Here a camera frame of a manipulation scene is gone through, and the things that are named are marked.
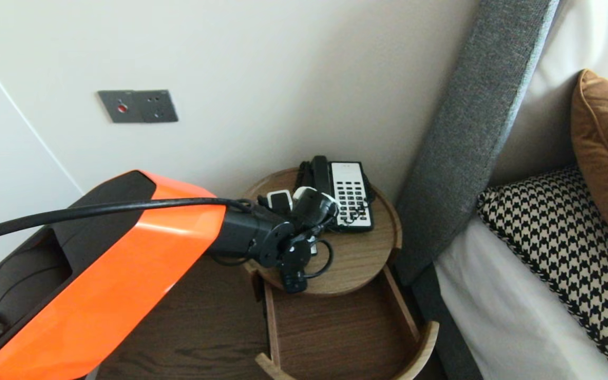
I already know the black telephone handset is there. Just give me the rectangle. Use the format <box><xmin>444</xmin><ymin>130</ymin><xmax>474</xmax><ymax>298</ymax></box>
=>
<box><xmin>309</xmin><ymin>156</ymin><xmax>337</xmax><ymax>198</ymax></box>

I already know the grey fabric headboard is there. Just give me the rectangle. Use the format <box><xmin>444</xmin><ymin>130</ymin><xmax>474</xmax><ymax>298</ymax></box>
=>
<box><xmin>395</xmin><ymin>0</ymin><xmax>561</xmax><ymax>286</ymax></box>

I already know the black coiled telephone cord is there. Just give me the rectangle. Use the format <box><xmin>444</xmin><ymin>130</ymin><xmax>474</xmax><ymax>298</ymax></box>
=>
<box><xmin>293</xmin><ymin>161</ymin><xmax>377</xmax><ymax>233</ymax></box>

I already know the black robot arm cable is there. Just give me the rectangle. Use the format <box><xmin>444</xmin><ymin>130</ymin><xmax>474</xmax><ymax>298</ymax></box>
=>
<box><xmin>0</xmin><ymin>197</ymin><xmax>334</xmax><ymax>279</ymax></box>

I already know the black white houndstooth pillow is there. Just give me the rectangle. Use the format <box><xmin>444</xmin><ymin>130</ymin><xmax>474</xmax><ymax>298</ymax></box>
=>
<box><xmin>476</xmin><ymin>165</ymin><xmax>608</xmax><ymax>378</ymax></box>

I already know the black and white desk telephone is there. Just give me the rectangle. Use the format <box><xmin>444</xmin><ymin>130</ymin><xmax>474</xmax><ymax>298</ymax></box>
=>
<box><xmin>304</xmin><ymin>156</ymin><xmax>376</xmax><ymax>233</ymax></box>

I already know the black TV remote control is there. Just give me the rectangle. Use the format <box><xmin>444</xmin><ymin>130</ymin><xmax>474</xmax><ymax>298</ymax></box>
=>
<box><xmin>281</xmin><ymin>264</ymin><xmax>309</xmax><ymax>294</ymax></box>

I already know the grey upholstered bed frame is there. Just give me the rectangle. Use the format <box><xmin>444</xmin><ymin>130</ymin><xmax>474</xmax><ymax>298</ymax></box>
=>
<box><xmin>410</xmin><ymin>264</ymin><xmax>484</xmax><ymax>380</ymax></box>

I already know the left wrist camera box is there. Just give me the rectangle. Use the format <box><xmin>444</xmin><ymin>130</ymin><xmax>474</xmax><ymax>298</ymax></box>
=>
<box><xmin>267</xmin><ymin>190</ymin><xmax>295</xmax><ymax>213</ymax></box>

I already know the grey wall switch panel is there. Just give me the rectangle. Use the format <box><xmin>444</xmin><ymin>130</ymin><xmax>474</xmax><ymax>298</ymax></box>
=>
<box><xmin>98</xmin><ymin>89</ymin><xmax>179</xmax><ymax>124</ymax></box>

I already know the white bed pillow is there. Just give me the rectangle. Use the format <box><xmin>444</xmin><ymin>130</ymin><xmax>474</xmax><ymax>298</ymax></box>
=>
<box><xmin>489</xmin><ymin>0</ymin><xmax>608</xmax><ymax>186</ymax></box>

